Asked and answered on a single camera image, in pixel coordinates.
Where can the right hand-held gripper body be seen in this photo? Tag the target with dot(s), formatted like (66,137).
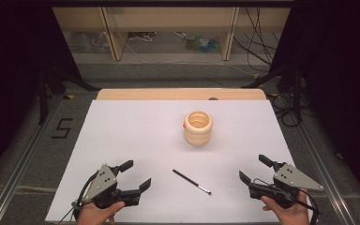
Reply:
(289,178)

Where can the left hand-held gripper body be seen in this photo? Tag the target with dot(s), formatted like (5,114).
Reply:
(103,182)

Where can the black pen with silver tip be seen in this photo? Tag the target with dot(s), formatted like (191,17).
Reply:
(191,182)

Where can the light wooden shelf unit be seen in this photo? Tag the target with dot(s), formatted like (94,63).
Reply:
(168,18)

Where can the black curtain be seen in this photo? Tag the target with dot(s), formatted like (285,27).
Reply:
(9,78)
(340,78)

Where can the beige ridged pen holder cup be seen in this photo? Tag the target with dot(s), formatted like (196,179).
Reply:
(198,128)

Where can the black metal stand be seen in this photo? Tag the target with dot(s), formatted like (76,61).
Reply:
(289,78)
(48,84)

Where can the grey metal floor rail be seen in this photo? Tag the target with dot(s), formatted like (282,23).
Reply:
(22,162)
(320,165)

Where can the wooden table with white top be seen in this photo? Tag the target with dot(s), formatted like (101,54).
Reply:
(143,137)

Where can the person's left hand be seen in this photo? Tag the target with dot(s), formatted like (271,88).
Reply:
(95,215)

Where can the person's right hand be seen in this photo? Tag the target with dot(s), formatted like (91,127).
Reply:
(290,214)

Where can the pile of colourful plastic toys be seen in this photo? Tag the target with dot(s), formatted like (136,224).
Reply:
(201,43)

